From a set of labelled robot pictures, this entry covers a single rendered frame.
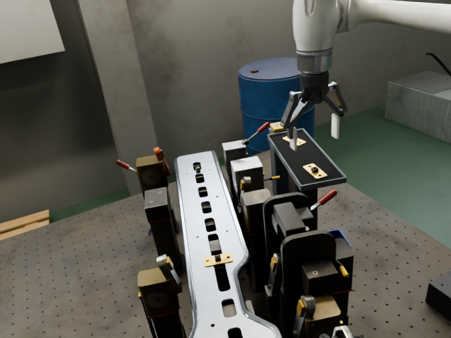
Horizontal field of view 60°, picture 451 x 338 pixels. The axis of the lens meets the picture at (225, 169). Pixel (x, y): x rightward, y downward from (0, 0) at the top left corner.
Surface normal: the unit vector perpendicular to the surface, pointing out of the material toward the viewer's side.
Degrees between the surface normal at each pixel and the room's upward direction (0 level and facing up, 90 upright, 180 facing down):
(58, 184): 90
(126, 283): 0
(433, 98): 90
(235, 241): 0
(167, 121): 90
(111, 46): 90
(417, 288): 0
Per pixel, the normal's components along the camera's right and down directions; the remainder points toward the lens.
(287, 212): -0.11, -0.86
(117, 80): 0.44, 0.40
